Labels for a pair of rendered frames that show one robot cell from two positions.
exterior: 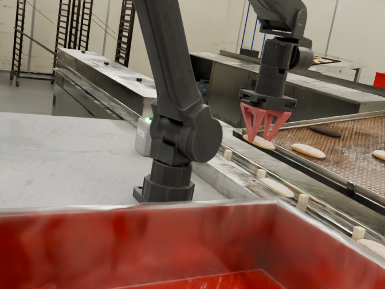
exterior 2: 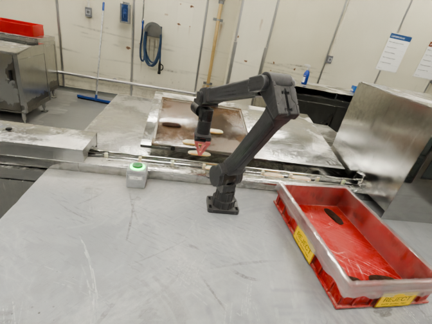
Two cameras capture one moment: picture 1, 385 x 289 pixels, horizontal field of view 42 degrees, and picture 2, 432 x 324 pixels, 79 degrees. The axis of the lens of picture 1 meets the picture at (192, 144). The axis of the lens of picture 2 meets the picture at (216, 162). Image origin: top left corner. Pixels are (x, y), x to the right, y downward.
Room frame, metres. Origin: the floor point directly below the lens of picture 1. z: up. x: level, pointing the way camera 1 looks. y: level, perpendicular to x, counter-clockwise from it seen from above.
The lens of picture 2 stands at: (0.64, 0.83, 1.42)
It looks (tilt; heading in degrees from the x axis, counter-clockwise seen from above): 27 degrees down; 287
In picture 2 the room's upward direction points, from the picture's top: 12 degrees clockwise
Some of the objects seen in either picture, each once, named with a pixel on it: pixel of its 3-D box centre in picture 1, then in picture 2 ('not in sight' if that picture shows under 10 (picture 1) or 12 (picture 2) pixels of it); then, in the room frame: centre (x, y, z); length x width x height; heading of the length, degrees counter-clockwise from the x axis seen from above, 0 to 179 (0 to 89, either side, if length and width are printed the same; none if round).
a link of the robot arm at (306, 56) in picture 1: (289, 39); (202, 103); (1.05, -0.16, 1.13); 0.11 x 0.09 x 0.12; 140
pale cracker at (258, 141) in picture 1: (258, 140); (199, 152); (1.01, -0.13, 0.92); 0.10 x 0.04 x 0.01; 27
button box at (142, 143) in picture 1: (154, 144); (137, 178); (1.17, 0.09, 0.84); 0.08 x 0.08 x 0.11; 27
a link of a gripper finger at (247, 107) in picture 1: (260, 119); (200, 144); (1.01, -0.13, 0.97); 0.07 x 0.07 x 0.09; 28
